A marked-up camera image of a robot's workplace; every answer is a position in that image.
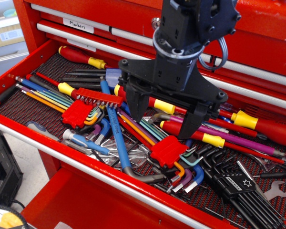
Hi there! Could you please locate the chest key lock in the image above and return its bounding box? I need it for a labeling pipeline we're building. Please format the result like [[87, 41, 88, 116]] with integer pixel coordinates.
[[151, 17, 161, 30]]

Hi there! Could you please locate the red tool chest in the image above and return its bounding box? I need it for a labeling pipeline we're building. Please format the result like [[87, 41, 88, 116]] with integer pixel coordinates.
[[0, 0, 286, 229]]

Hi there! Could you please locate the black electronics box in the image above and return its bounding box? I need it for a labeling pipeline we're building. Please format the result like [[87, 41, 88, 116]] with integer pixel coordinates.
[[0, 131, 23, 207]]

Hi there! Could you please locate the blue white precision screwdriver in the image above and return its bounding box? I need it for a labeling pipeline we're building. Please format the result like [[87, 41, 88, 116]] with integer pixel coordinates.
[[62, 129, 119, 158]]

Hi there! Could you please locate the right red hex key set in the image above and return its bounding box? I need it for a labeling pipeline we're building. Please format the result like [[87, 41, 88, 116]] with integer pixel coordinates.
[[116, 108, 204, 193]]

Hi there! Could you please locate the large blue hex key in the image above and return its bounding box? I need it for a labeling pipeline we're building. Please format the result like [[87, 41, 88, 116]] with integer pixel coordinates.
[[99, 76, 165, 184]]

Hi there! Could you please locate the small silver wrench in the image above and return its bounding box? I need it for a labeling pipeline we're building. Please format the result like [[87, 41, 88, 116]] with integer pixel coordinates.
[[264, 180, 286, 201]]

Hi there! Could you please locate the red yellow screwdriver back left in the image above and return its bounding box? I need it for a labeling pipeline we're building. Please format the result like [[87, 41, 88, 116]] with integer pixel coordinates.
[[58, 46, 109, 69]]

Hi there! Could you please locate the grey cable loop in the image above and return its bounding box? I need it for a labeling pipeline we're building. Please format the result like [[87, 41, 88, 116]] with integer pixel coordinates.
[[197, 37, 229, 71]]

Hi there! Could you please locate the red bit holder with bits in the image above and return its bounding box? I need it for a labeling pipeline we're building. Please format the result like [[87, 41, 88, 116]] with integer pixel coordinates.
[[76, 88, 123, 108]]

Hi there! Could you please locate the red yellow screwdriver front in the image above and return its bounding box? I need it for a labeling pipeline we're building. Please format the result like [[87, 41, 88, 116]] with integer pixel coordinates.
[[159, 120, 286, 167]]

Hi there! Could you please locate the black Tekton torx key set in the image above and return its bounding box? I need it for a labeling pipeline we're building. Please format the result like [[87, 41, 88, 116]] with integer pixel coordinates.
[[195, 145, 286, 229]]

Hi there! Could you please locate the red yellow wiha screwdriver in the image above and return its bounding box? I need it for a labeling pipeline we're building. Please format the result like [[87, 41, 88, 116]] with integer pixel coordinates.
[[26, 72, 77, 99]]

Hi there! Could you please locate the black red handle tool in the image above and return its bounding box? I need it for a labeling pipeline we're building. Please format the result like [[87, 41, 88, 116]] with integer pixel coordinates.
[[0, 85, 17, 105]]

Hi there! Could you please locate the red hex key set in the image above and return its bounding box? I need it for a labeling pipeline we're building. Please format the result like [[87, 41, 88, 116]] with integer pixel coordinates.
[[15, 76, 99, 130], [116, 108, 204, 193]]

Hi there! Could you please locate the left red hex key set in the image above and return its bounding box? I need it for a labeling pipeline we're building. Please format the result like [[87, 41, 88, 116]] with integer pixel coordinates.
[[15, 76, 99, 130]]

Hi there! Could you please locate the black red mesh drawer liner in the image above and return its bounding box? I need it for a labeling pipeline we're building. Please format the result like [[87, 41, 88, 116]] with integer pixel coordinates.
[[0, 51, 286, 229]]

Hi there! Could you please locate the red yellow screwdriver right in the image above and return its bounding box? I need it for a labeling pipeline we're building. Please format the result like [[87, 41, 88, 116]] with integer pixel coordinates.
[[219, 110, 286, 146]]

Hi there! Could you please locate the purple long hex key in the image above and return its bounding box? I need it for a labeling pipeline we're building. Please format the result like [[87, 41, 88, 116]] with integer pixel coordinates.
[[148, 114, 286, 158]]

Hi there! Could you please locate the grey blue handle tool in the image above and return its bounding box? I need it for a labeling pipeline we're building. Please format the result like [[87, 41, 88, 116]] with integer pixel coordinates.
[[26, 121, 60, 142]]

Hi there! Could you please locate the large red yellow screwdriver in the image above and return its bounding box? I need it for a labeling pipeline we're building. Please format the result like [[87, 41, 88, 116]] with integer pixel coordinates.
[[114, 84, 257, 137]]

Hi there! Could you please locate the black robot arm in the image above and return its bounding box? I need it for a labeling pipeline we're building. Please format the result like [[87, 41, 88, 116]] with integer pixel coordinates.
[[119, 0, 241, 139]]

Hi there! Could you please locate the yellow object bottom left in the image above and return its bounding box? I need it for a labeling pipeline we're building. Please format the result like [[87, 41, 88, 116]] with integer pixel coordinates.
[[0, 212, 23, 229]]

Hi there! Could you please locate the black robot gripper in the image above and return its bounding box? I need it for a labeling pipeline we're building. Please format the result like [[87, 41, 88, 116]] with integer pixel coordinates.
[[119, 26, 228, 139]]

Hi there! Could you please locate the white Markers label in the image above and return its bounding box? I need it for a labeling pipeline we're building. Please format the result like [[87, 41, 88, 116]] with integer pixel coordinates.
[[63, 18, 94, 34]]

